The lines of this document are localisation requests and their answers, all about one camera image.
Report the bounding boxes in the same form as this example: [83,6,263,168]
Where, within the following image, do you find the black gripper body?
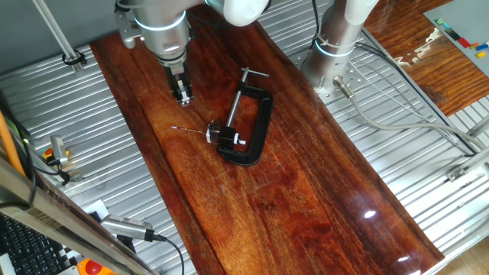
[164,63,192,91]

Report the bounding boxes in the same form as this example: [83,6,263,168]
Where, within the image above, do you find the black C-clamp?
[216,67,275,167]

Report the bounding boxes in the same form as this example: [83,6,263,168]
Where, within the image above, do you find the metal pole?
[32,0,84,73]

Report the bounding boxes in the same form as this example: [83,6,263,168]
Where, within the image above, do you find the reddish brown wooden board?
[89,3,446,275]

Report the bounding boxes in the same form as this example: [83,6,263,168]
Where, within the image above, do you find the orange tube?
[0,110,26,176]

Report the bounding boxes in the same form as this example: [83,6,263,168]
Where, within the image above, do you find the orange emergency stop box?
[76,257,118,275]

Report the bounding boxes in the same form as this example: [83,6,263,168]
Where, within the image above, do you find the black keyboard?
[0,213,73,275]

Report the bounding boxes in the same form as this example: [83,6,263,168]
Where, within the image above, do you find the grey building plate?
[423,0,489,77]

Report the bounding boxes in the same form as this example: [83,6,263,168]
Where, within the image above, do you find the aluminium profile bar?
[445,147,489,183]

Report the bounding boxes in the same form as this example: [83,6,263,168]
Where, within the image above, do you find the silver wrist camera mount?
[113,8,138,50]

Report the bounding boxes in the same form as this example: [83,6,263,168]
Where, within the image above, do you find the black ring clamp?
[62,48,88,66]

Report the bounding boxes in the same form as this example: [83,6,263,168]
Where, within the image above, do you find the silver mounted camera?
[50,135,70,166]

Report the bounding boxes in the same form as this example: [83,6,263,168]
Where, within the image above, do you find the silver ribbed camera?
[99,213,156,242]

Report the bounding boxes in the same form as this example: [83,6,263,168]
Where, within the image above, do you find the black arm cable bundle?
[309,0,322,49]

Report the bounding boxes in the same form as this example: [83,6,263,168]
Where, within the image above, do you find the black camera cable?
[152,232,186,275]

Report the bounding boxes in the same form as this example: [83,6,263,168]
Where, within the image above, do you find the thin black hanging cable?
[0,139,39,210]

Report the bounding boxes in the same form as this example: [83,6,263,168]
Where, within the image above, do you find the metal frame beam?
[0,156,156,275]

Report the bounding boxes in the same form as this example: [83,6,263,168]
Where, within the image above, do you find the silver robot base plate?
[290,47,370,105]

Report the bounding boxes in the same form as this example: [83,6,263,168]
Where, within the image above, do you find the grey base cable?
[332,75,489,152]

